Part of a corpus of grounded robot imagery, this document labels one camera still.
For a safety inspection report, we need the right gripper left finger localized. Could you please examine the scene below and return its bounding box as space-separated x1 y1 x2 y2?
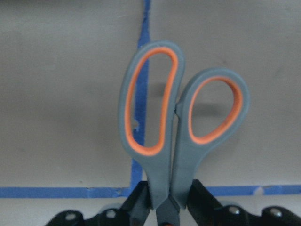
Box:
120 181 151 226

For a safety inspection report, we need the brown paper table cover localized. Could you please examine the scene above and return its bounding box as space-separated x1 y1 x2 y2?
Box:
0 0 301 214

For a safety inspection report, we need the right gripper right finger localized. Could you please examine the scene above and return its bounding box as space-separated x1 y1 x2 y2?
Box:
187 179 223 226

